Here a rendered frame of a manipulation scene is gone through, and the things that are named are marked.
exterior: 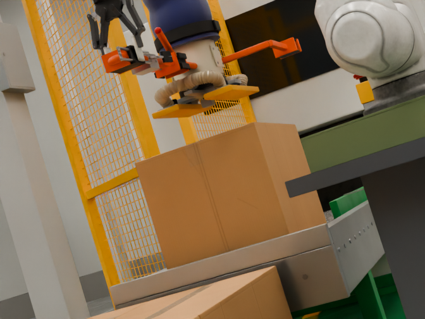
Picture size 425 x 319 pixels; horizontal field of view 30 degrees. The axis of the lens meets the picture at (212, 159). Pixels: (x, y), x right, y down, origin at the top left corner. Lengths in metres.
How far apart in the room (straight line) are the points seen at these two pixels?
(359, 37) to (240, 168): 0.80
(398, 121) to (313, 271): 0.65
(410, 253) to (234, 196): 0.66
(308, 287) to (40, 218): 1.45
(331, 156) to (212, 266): 0.64
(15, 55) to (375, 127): 2.08
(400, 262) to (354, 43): 0.54
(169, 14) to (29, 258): 1.27
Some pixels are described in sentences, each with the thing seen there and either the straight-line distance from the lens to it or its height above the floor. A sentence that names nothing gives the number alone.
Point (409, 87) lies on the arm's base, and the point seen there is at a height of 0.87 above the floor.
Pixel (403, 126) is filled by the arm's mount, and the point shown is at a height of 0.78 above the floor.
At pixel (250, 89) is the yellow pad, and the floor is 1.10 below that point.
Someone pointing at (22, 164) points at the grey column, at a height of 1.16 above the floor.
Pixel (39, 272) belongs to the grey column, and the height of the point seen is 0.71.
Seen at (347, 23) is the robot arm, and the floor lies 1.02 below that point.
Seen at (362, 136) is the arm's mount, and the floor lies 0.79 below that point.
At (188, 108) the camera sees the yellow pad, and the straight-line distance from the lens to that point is 2.66.
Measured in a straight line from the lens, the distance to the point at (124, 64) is 2.14.
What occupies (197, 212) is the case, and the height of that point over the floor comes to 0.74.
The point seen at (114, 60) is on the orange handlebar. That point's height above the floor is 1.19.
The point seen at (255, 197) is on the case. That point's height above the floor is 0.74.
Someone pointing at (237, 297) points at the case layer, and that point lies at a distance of 1.86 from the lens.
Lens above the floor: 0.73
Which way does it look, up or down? 4 degrees up
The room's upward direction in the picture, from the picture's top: 17 degrees counter-clockwise
